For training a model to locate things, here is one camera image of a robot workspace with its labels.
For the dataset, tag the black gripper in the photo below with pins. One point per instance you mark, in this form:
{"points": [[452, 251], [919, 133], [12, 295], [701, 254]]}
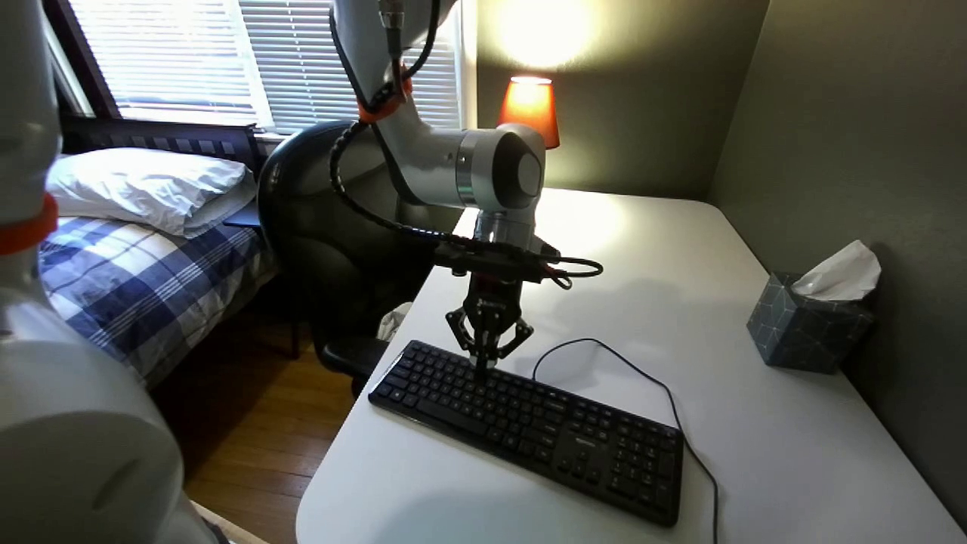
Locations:
{"points": [[490, 295]]}

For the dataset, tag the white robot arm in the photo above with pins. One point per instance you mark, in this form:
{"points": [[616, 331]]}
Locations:
{"points": [[452, 164]]}

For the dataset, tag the black computer keyboard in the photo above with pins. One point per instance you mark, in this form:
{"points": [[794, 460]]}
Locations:
{"points": [[594, 447]]}

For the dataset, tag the white crumpled cloth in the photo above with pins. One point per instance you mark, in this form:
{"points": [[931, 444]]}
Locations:
{"points": [[390, 322]]}

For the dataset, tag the black office chair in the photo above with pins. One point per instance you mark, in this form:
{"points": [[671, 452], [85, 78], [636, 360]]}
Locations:
{"points": [[346, 272]]}

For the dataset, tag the orange table lamp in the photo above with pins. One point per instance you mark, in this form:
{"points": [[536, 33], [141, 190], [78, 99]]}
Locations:
{"points": [[531, 99]]}

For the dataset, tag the blue patterned tissue box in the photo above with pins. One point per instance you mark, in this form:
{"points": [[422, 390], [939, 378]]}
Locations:
{"points": [[821, 317]]}

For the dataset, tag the white pillow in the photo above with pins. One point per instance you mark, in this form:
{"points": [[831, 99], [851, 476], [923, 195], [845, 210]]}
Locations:
{"points": [[173, 190]]}

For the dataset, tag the blue plaid bed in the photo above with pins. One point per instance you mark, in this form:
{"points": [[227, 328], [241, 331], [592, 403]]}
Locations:
{"points": [[145, 296]]}

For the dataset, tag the white window blinds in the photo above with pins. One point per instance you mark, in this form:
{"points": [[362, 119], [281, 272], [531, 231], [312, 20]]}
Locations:
{"points": [[260, 63]]}

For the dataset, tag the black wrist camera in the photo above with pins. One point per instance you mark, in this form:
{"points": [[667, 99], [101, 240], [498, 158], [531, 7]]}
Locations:
{"points": [[495, 257]]}

